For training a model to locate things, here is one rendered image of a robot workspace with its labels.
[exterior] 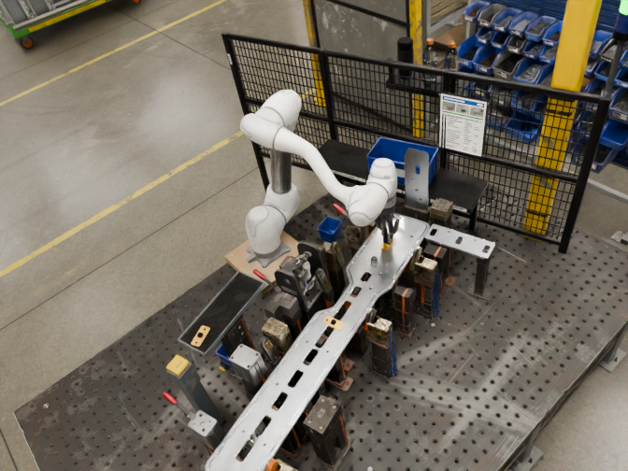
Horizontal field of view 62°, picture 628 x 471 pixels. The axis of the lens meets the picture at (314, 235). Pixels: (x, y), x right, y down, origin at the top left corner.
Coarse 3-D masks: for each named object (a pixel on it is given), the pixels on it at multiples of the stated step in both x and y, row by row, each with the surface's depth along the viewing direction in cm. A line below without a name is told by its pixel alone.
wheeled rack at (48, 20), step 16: (48, 0) 731; (64, 0) 722; (80, 0) 713; (96, 0) 714; (0, 16) 713; (32, 16) 691; (48, 16) 698; (64, 16) 700; (16, 32) 676; (32, 32) 687
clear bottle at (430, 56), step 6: (432, 42) 227; (426, 48) 230; (432, 48) 229; (426, 54) 231; (432, 54) 230; (426, 60) 232; (432, 60) 231; (432, 66) 233; (426, 78) 238; (432, 78) 238
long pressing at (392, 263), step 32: (416, 224) 240; (384, 256) 229; (352, 288) 220; (384, 288) 218; (320, 320) 211; (352, 320) 209; (288, 352) 202; (320, 352) 201; (320, 384) 192; (256, 416) 187; (288, 416) 185; (224, 448) 180; (256, 448) 179
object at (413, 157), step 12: (408, 156) 228; (420, 156) 225; (408, 168) 233; (420, 168) 229; (408, 180) 238; (420, 180) 234; (408, 192) 243; (420, 192) 239; (408, 204) 249; (420, 204) 244
